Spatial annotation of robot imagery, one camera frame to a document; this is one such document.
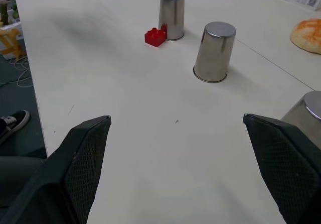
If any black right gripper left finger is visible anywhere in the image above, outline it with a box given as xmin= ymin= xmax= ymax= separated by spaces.
xmin=0 ymin=115 xmax=112 ymax=224

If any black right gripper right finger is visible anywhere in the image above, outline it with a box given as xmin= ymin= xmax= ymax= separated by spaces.
xmin=242 ymin=113 xmax=321 ymax=224

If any steel cup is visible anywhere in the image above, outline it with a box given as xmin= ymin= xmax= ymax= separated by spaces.
xmin=280 ymin=90 xmax=321 ymax=150
xmin=193 ymin=21 xmax=237 ymax=83
xmin=157 ymin=0 xmax=186 ymax=42

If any black sneaker with white laces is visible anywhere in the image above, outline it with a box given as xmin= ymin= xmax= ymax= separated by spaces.
xmin=0 ymin=109 xmax=31 ymax=145

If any orange bread loaf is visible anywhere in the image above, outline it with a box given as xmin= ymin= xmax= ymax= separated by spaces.
xmin=290 ymin=18 xmax=321 ymax=55

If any red toy building brick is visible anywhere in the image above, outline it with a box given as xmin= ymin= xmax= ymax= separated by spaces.
xmin=144 ymin=27 xmax=167 ymax=48

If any white cable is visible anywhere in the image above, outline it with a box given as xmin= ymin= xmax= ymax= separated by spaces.
xmin=0 ymin=55 xmax=34 ymax=88

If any yellow wooden frame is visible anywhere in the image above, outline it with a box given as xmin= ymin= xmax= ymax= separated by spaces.
xmin=0 ymin=23 xmax=27 ymax=59

